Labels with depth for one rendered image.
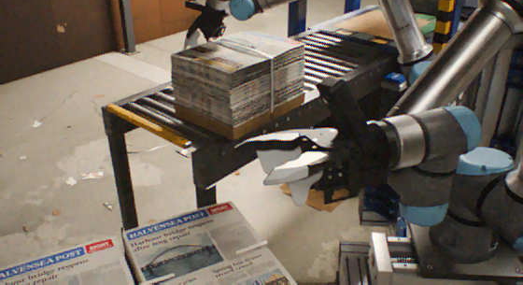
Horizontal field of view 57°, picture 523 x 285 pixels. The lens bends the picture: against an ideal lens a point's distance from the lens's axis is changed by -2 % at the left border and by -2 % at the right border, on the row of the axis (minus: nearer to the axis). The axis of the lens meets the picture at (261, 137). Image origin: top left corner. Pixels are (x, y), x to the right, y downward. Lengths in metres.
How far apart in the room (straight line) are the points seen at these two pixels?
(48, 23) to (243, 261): 3.83
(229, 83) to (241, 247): 0.56
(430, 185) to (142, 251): 0.64
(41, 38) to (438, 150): 4.19
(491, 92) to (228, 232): 0.70
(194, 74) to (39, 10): 3.15
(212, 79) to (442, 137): 0.94
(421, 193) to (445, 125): 0.12
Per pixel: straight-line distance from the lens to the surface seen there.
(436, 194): 0.79
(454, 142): 0.75
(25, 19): 4.58
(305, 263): 2.29
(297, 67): 1.71
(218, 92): 1.52
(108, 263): 1.12
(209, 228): 1.16
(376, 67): 2.25
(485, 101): 1.27
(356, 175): 0.67
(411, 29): 1.59
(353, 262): 1.98
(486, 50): 0.91
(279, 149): 0.68
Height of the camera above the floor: 1.56
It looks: 29 degrees down
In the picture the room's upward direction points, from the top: straight up
